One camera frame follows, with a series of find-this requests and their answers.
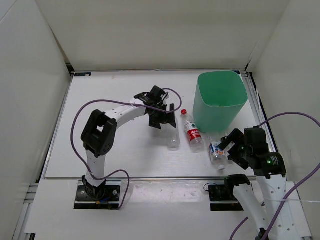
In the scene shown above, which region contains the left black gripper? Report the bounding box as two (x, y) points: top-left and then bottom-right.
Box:
(148, 103), (176, 129)

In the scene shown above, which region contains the clear bottle white cap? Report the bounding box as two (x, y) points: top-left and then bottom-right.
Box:
(166, 117), (180, 151)

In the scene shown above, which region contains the clear bottle red label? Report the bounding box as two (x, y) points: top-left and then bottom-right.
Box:
(180, 109), (204, 152)

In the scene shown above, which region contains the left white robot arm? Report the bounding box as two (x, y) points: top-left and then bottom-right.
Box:
(80, 86), (177, 201)

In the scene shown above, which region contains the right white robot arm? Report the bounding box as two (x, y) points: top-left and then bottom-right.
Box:
(218, 126), (301, 240)

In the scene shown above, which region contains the green plastic bin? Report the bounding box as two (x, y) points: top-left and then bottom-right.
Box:
(192, 71), (248, 133)

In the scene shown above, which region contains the clear bottle black label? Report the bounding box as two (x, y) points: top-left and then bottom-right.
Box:
(220, 131), (231, 142)

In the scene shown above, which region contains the clear bottle blue orange label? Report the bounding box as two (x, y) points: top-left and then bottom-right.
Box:
(207, 133), (227, 172)

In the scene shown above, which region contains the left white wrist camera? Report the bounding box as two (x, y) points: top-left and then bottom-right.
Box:
(160, 92), (169, 102)

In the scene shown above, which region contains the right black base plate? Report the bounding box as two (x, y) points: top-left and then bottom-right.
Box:
(203, 182), (244, 212)

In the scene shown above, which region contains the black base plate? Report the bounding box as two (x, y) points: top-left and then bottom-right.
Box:
(203, 182), (244, 212)
(73, 180), (121, 210)

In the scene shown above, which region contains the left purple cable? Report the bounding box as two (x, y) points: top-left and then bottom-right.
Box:
(70, 87), (183, 210)

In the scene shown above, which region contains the purple cable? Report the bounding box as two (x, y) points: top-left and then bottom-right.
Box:
(229, 111), (320, 240)
(70, 87), (183, 210)

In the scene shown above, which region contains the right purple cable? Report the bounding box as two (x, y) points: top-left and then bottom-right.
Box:
(229, 111), (320, 240)

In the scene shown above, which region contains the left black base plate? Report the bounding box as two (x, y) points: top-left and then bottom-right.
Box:
(73, 180), (121, 210)

